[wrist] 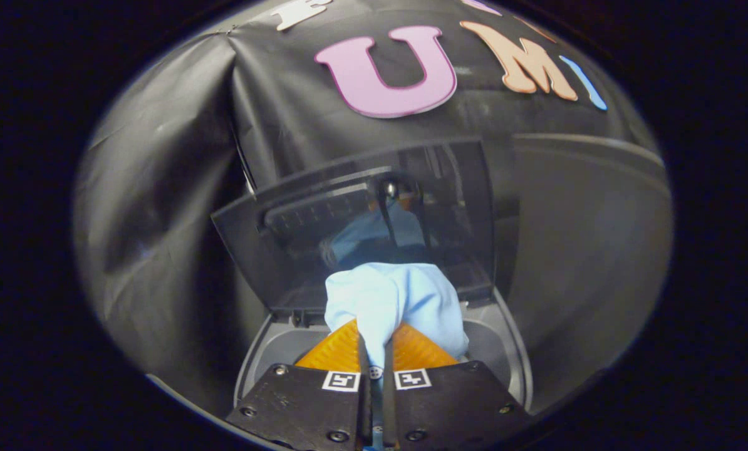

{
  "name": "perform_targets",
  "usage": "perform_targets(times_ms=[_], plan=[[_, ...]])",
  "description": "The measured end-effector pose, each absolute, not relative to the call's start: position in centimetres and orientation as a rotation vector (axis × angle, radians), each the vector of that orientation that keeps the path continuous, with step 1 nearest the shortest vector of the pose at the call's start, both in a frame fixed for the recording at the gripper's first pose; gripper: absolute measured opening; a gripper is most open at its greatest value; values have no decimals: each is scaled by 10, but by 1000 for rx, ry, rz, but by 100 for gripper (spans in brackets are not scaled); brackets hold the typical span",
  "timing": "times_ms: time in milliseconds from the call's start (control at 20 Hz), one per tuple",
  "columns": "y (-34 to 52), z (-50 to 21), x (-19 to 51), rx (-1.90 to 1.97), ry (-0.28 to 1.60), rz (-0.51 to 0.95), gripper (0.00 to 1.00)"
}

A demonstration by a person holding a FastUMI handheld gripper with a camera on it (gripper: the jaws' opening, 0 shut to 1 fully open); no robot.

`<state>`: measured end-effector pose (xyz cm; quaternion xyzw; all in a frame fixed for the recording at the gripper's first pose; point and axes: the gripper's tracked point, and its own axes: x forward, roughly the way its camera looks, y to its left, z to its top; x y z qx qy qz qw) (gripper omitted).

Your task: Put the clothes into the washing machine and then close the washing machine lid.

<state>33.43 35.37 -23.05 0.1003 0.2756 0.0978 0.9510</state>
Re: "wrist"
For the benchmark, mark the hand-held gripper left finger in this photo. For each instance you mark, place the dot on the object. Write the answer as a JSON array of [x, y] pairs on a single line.
[[302, 407]]

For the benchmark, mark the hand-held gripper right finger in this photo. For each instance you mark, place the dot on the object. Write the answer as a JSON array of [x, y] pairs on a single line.
[[455, 407]]

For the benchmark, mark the light blue polo shirt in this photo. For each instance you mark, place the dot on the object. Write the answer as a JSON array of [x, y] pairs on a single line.
[[399, 300]]

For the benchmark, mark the black backdrop cloth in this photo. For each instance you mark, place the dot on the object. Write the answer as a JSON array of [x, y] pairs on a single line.
[[161, 188]]

